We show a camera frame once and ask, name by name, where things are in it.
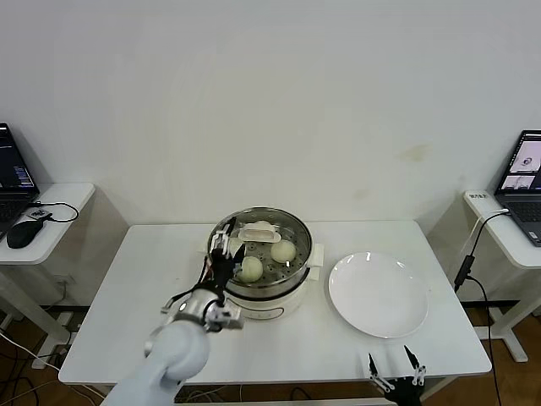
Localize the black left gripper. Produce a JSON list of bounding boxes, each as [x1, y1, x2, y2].
[[209, 216, 250, 301]]

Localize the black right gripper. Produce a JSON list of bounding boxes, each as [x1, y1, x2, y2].
[[366, 344, 427, 406]]

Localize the round glass pot lid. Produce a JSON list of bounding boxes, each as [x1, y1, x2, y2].
[[209, 206, 314, 289]]

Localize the perforated steel steamer basket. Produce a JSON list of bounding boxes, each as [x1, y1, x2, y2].
[[208, 206, 316, 297]]

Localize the round white plate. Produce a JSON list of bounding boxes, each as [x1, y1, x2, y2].
[[328, 252, 430, 338]]

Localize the white electric cooking pot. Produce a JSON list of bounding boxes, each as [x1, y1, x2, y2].
[[198, 239, 327, 321]]

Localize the white side table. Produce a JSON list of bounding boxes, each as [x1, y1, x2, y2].
[[0, 182, 97, 369], [464, 189, 541, 365]]

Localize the white floor power strip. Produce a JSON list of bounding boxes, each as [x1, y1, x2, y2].
[[58, 310, 84, 337]]

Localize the small black usb hub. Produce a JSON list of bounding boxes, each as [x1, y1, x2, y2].
[[27, 206, 56, 223]]

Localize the dark open laptop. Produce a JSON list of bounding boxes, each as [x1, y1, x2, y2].
[[0, 122, 42, 242], [495, 129, 541, 248]]

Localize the black computer mouse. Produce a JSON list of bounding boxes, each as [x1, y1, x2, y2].
[[7, 218, 46, 250]]

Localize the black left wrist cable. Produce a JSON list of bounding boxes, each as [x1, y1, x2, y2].
[[160, 257, 221, 316]]

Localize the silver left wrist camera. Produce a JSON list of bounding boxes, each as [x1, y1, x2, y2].
[[205, 304, 245, 335]]

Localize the white cables under table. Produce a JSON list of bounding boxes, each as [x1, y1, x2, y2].
[[177, 385, 238, 406]]

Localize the white laptop cable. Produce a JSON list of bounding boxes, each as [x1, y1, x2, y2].
[[462, 207, 512, 257]]

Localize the black hub cable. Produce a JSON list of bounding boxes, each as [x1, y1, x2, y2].
[[31, 199, 81, 223]]

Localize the white floor cable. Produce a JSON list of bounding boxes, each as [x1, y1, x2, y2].
[[0, 329, 63, 369]]

